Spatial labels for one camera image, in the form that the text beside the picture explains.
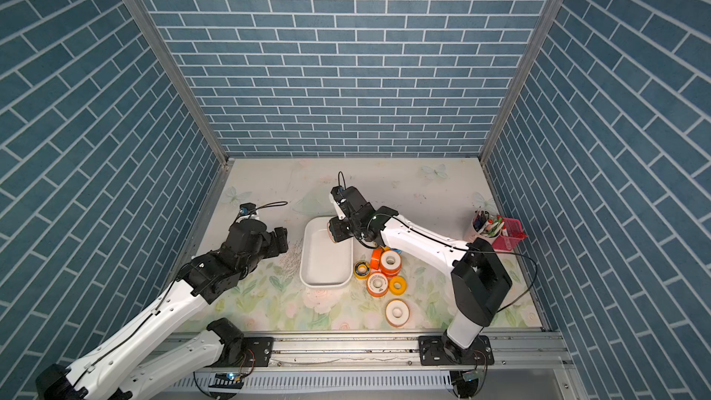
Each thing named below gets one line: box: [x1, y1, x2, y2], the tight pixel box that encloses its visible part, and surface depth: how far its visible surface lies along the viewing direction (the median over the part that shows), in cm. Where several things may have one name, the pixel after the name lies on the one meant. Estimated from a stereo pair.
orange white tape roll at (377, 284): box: [366, 272, 389, 299], surface depth 86 cm
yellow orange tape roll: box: [388, 275, 407, 296], surface depth 87 cm
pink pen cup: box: [471, 206, 505, 242], surface depth 88 cm
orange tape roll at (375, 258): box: [370, 247, 383, 271], surface depth 87 cm
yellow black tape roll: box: [353, 261, 371, 280], surface depth 90 cm
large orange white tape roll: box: [379, 250, 402, 278], surface depth 88 cm
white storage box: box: [299, 215, 354, 288], surface depth 92 cm
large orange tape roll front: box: [385, 298, 411, 328], surface depth 81 cm
